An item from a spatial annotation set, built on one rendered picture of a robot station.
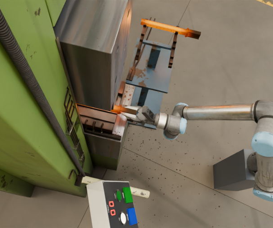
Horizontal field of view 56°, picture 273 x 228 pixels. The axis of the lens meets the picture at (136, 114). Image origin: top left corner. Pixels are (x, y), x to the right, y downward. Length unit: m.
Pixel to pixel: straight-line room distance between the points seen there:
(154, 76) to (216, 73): 1.24
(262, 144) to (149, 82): 0.91
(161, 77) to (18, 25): 1.44
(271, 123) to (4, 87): 1.06
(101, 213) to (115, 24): 0.75
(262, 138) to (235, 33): 2.33
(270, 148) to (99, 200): 0.76
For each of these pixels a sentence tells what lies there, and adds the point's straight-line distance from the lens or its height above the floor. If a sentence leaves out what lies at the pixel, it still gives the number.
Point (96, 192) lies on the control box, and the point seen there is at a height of 1.18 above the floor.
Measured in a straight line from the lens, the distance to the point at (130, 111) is 1.44.
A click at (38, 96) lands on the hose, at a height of 1.81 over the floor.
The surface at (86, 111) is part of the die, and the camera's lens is 1.48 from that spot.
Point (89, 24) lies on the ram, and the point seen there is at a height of 1.76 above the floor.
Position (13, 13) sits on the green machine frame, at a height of 1.99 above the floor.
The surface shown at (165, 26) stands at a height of 1.04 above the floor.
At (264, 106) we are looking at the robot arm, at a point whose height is 1.32.
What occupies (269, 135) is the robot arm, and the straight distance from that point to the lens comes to 1.24.
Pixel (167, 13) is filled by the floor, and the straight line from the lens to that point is 3.33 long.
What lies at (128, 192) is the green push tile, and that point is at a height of 1.01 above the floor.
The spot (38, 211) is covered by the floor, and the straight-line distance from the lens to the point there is 2.42.
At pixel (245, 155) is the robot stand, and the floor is 0.60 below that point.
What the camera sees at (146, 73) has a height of 0.77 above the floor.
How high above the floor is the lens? 2.34
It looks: 67 degrees down
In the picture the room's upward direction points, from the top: 15 degrees clockwise
